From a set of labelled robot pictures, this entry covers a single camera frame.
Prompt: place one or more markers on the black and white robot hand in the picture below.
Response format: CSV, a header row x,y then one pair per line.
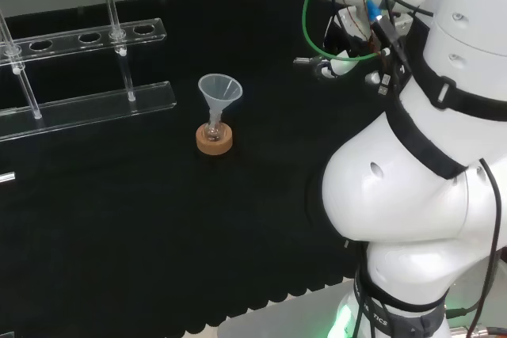
x,y
336,65

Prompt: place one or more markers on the translucent plastic funnel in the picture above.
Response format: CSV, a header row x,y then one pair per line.
x,y
219,90

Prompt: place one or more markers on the clear acrylic funnel stand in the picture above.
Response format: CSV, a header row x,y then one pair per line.
x,y
99,106

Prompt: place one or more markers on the small round-bottom glass flask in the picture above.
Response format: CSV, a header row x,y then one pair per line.
x,y
214,134

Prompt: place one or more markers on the black bench cloth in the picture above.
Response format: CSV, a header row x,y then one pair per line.
x,y
119,215

